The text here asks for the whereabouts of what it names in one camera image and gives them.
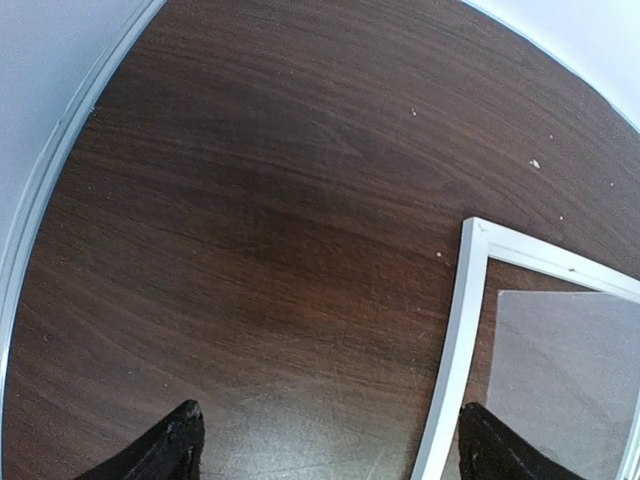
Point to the clear acrylic sheet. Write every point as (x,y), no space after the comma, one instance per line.
(565,375)

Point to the white picture frame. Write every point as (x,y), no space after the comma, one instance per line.
(482,240)

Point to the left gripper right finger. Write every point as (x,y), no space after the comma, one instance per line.
(489,449)

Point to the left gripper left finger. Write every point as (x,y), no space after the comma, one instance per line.
(171,449)

